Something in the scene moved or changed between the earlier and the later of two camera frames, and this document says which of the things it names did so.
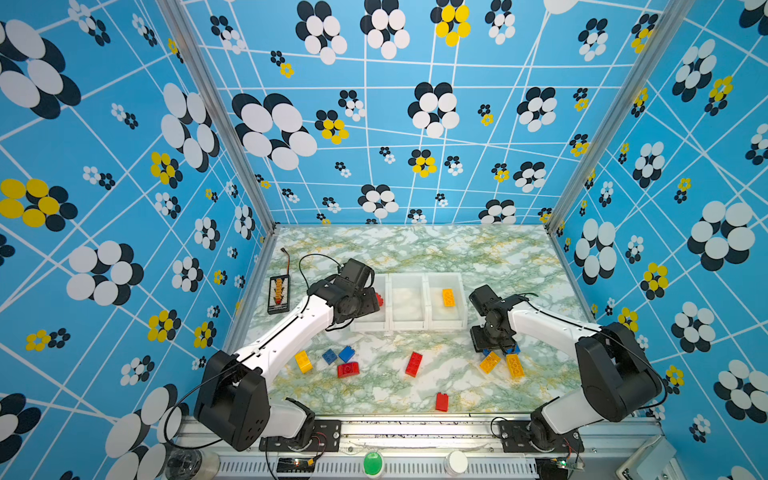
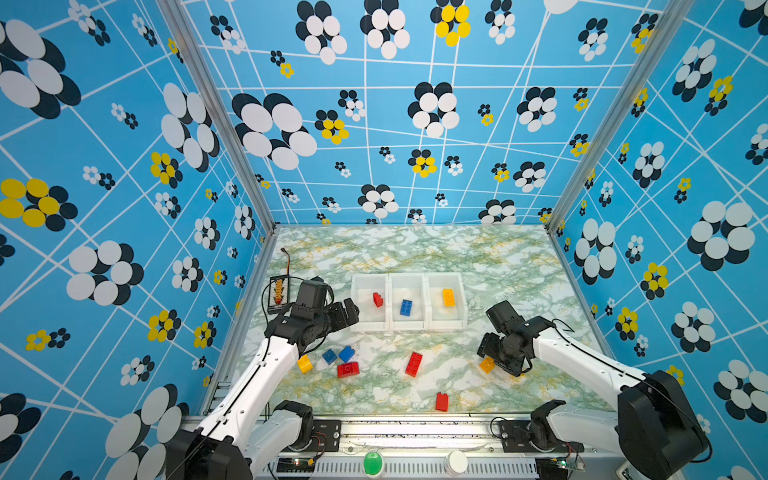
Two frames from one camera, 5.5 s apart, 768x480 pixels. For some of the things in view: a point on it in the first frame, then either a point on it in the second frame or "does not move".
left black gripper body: (365, 303) to (333, 319)
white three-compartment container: (416, 301) does not move
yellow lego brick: (490, 362) does not move
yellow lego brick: (448, 295) does not move
